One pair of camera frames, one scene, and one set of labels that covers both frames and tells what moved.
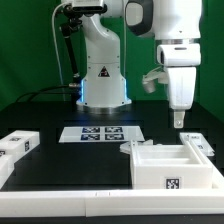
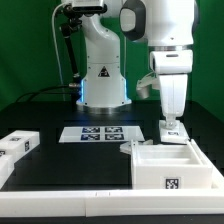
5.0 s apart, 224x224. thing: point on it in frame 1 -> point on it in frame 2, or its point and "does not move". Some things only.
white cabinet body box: [169, 167] does not move
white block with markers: [18, 143] does not move
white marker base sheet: [92, 134] does not move
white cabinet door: [200, 140] -> [175, 135]
